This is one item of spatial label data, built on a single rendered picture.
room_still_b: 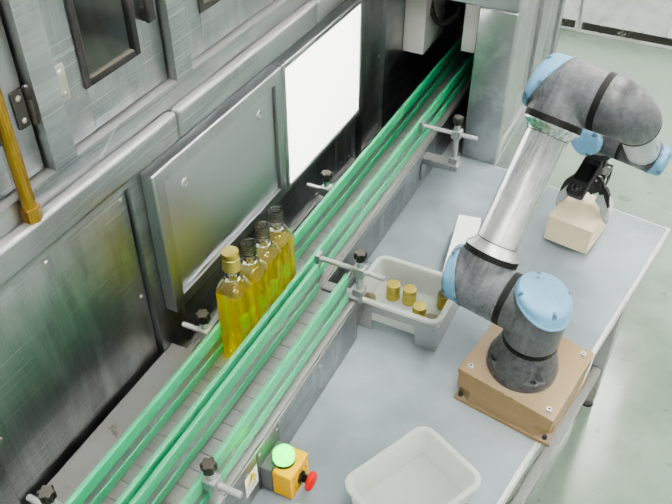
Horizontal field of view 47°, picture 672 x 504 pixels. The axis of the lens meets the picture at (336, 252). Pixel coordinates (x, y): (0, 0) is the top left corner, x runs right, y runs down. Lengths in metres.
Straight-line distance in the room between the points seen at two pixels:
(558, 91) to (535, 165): 0.14
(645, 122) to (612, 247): 0.73
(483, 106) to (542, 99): 0.84
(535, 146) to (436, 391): 0.59
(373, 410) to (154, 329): 0.50
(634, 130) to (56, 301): 1.08
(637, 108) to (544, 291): 0.38
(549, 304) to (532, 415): 0.26
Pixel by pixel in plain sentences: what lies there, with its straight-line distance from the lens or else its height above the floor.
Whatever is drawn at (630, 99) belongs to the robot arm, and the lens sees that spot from 1.54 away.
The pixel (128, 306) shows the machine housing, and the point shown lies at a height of 1.06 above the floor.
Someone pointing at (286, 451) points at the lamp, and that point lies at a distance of 1.54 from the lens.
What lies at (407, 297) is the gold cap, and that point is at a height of 0.80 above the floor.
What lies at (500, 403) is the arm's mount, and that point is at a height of 0.81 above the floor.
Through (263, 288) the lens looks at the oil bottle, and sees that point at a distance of 1.59.
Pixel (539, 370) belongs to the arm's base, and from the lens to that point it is 1.66.
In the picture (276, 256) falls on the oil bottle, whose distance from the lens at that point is 1.61.
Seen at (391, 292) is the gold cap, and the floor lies 0.80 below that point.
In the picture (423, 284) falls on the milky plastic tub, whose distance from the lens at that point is 1.95.
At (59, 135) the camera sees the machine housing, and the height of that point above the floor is 1.48.
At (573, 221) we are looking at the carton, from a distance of 2.14.
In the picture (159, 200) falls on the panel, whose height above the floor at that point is 1.26.
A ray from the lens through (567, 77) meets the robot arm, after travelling 1.55.
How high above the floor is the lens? 2.11
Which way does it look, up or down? 40 degrees down
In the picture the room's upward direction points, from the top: straight up
